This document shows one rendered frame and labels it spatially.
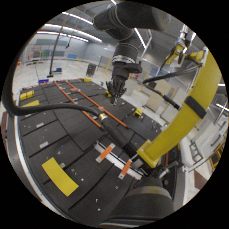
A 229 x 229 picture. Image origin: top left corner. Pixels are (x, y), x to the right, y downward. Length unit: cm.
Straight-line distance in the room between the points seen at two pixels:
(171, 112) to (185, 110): 457
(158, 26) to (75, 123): 57
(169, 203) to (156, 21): 33
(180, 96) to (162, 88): 113
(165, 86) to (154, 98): 100
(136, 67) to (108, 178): 48
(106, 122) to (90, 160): 20
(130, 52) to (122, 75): 11
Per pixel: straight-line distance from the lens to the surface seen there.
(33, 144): 49
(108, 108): 72
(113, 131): 32
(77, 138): 45
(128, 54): 34
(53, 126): 52
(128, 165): 46
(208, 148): 301
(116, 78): 32
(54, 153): 43
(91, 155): 42
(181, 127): 20
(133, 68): 30
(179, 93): 467
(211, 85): 22
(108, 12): 32
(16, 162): 69
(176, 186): 54
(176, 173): 58
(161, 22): 23
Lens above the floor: 139
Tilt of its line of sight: 33 degrees down
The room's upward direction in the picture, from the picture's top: 25 degrees clockwise
